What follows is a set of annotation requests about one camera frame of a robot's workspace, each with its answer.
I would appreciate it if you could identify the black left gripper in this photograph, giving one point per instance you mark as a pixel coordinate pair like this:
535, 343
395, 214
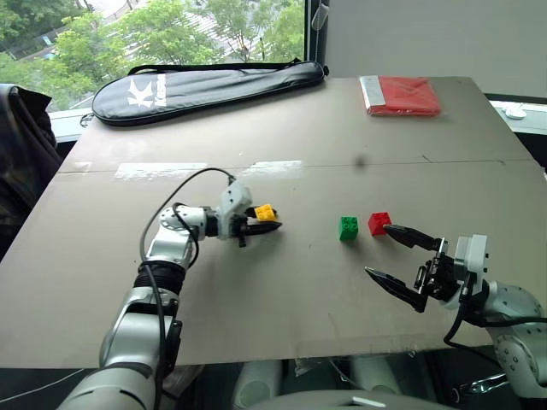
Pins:
240, 228

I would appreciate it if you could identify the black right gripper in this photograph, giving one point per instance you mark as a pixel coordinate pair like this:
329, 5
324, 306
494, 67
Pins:
442, 277

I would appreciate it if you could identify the yellow building block cube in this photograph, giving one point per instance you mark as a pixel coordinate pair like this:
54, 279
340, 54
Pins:
265, 212

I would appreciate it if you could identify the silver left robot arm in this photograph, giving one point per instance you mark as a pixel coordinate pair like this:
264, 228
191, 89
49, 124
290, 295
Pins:
128, 324

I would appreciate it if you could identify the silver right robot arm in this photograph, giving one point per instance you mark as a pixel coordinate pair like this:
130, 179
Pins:
521, 341

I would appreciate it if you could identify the red building block cube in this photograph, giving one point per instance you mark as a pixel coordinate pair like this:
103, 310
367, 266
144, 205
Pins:
378, 223

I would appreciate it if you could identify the green building block cube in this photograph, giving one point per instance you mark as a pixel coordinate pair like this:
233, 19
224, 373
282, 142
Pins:
349, 229

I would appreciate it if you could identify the white rounded cylinder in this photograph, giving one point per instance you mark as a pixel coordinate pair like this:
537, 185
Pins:
374, 373
256, 382

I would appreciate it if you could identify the black racket bag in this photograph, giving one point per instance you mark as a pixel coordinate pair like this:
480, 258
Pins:
213, 89

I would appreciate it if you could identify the red cloth in plastic package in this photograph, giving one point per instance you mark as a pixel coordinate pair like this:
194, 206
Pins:
406, 96

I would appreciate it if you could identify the small white round device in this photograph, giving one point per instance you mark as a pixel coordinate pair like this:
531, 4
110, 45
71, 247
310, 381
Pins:
515, 113

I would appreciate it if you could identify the dark jacket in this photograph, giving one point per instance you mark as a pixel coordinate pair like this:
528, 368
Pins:
23, 171

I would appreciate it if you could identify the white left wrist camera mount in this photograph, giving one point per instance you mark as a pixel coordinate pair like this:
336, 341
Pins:
233, 205

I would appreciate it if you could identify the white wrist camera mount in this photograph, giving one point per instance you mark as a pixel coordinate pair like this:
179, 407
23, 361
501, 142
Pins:
233, 205
474, 256

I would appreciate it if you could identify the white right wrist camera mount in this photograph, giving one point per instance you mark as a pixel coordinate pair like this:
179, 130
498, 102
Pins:
474, 256

